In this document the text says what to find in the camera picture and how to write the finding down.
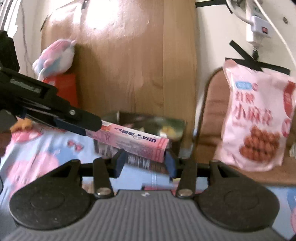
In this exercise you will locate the dark sheep-print cardboard box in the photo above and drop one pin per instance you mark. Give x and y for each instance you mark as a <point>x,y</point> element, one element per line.
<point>170,128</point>

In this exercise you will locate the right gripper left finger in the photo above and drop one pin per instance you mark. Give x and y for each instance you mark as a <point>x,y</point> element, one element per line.
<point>115,164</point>

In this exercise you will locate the pastel plush toy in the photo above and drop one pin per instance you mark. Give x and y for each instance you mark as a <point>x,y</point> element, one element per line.
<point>55,59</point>

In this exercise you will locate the person's left hand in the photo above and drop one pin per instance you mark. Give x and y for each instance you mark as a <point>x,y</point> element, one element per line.
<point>5,139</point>

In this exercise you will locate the white power strip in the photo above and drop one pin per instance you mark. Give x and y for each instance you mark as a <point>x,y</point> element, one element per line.
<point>259,29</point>

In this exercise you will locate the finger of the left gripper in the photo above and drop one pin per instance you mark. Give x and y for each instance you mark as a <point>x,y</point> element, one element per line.
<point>78,117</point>
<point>69,127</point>

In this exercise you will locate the red gift box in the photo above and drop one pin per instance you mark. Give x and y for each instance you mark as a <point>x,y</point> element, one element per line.
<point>66,85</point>

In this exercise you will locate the pink candy box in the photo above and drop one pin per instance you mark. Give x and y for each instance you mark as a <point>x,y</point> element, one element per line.
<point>135,142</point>

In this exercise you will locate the pink fried-twist snack bag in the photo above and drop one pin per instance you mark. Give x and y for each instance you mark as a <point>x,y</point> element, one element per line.
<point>258,118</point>

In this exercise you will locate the wooden headboard panel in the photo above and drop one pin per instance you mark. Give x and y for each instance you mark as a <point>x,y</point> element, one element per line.
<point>134,56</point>

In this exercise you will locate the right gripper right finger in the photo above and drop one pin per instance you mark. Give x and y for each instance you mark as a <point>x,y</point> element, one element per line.
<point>174,164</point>

